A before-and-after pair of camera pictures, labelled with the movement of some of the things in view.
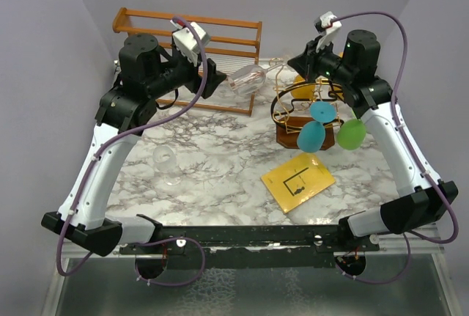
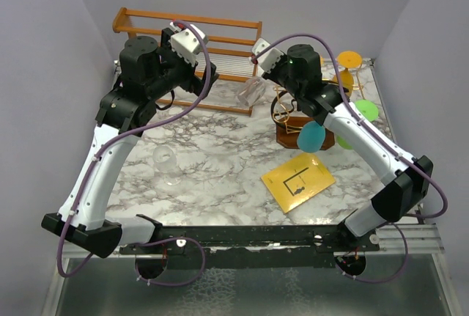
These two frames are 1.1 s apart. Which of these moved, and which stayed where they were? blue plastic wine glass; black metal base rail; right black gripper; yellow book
Moved: right black gripper
Stayed: blue plastic wine glass; yellow book; black metal base rail
